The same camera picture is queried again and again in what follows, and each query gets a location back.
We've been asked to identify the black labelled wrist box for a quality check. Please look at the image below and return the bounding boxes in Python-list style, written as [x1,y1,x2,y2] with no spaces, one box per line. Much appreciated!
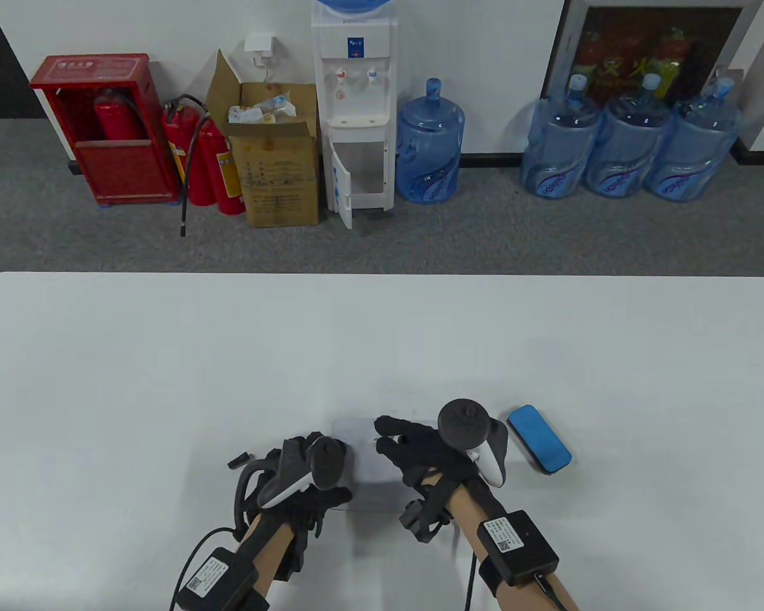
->
[477,510,560,587]
[174,547,261,611]

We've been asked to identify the white water dispenser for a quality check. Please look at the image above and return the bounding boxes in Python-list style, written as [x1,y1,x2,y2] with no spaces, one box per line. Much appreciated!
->
[311,11,399,230]

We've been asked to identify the framed glass poster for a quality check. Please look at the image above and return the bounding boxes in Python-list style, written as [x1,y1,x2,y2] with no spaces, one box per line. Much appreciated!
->
[540,0,764,113]

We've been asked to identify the person's left hand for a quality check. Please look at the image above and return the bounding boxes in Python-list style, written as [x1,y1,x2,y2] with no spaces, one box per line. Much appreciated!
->
[234,434,354,540]

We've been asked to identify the black glove cable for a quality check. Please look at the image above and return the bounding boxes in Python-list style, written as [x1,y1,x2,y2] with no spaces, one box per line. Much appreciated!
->
[463,549,479,611]
[168,526,237,607]

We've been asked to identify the blue dispenser water bottle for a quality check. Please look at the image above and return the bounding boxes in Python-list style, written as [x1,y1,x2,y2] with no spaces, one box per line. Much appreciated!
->
[317,0,393,19]

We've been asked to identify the white wall socket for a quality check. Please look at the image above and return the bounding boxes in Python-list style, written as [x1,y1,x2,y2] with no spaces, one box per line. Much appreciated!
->
[243,32,277,68]

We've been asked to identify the blue whiteboard eraser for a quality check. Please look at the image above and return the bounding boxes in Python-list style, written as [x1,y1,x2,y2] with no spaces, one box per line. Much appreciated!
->
[506,404,573,475]

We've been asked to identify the person's right hand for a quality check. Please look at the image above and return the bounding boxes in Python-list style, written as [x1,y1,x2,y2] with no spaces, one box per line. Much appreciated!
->
[374,415,479,492]

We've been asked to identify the plastic wrappers trash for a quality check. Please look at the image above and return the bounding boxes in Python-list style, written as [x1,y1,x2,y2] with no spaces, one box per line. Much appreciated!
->
[227,93,299,125]

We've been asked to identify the small white whiteboard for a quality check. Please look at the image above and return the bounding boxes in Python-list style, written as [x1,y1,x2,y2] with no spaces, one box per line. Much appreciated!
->
[330,417,441,514]

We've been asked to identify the open cardboard box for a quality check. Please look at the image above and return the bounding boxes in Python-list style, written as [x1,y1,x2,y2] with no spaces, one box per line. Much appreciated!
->
[206,50,323,228]

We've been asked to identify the red fire extinguisher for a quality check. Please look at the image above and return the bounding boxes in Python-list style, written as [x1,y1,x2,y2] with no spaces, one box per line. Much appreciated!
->
[94,88,148,141]
[162,95,218,238]
[194,118,246,216]

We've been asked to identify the black door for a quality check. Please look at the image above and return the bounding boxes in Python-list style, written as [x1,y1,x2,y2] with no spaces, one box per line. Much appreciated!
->
[0,0,46,120]

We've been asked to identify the person's left forearm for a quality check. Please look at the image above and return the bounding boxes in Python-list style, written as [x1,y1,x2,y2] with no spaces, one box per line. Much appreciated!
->
[234,509,301,611]

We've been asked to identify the black and white controller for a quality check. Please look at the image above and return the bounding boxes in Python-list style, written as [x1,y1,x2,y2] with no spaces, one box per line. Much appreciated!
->
[256,435,348,510]
[437,398,511,489]

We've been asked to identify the blue water jug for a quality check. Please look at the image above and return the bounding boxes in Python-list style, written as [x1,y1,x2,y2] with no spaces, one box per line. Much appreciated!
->
[395,78,467,205]
[584,73,673,199]
[644,76,746,204]
[520,74,603,200]

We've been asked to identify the red fire extinguisher cabinet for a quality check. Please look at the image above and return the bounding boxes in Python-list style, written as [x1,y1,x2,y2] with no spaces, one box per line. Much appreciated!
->
[29,54,181,207]

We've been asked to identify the person's right forearm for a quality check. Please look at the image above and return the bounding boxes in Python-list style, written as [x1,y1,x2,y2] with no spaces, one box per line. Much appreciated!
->
[442,477,581,611]

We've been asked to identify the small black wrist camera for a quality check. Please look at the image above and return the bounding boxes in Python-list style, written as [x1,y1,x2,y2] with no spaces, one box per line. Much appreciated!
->
[399,499,451,544]
[272,540,308,584]

